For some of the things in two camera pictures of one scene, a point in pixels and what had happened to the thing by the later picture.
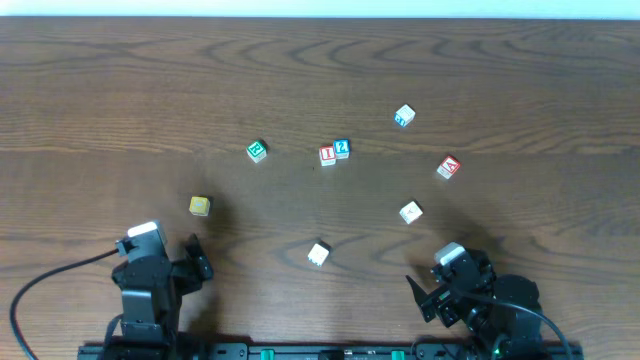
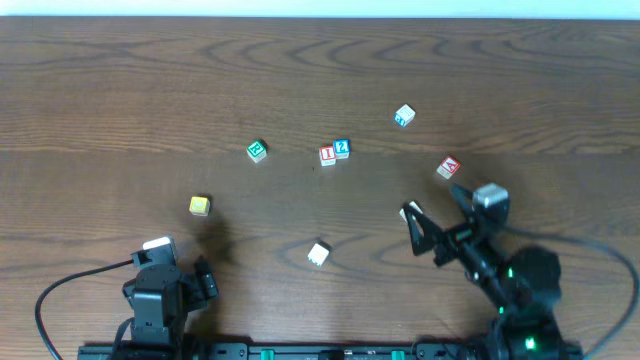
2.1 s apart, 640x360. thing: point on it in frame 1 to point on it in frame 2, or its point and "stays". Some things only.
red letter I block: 327,155 stays
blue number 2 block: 342,148 stays
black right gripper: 439,298 to 455,238
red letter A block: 448,167 stays
